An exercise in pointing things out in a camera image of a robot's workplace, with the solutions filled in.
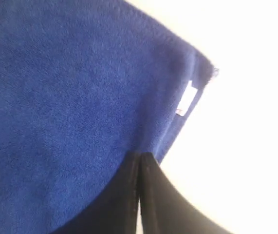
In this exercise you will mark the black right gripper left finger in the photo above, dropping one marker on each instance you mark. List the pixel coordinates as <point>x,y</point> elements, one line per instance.
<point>115,209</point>

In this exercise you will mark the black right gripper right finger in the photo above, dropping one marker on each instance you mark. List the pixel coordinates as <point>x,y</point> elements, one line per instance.
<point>163,209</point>

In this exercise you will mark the blue microfibre towel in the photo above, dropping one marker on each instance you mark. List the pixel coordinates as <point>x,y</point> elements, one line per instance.
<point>81,83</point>

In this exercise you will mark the white towel care label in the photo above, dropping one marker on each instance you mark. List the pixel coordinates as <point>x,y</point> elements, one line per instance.
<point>186,99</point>

